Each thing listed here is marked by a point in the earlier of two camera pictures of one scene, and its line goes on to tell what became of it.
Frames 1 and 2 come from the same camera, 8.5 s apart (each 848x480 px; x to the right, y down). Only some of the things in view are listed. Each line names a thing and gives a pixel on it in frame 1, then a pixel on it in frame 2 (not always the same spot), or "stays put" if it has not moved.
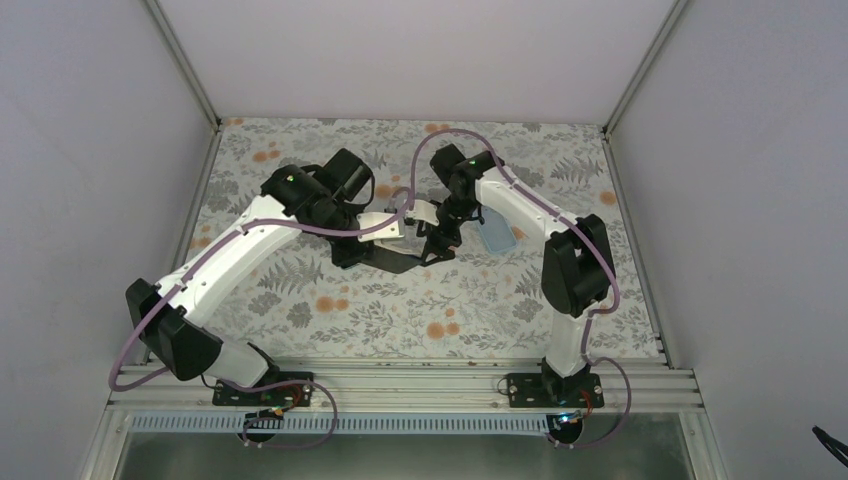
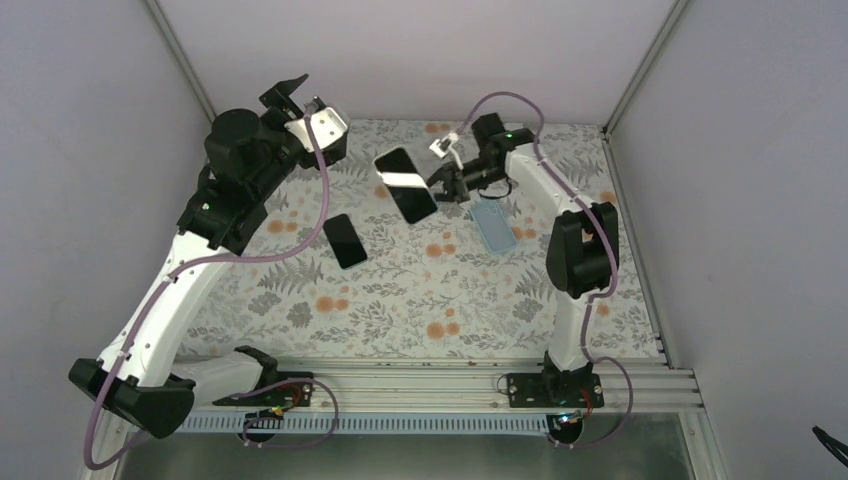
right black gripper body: (466, 206) → (493, 176)
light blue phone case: (496, 231) stays put
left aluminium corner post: (212, 146) stays put
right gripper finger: (439, 246) → (458, 193)
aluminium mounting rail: (415, 386) stays put
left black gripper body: (339, 220) → (270, 177)
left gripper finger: (392, 262) → (279, 94)
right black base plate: (550, 390) stays put
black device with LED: (287, 394) stays put
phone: (411, 243) → (406, 184)
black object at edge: (824, 438) stays put
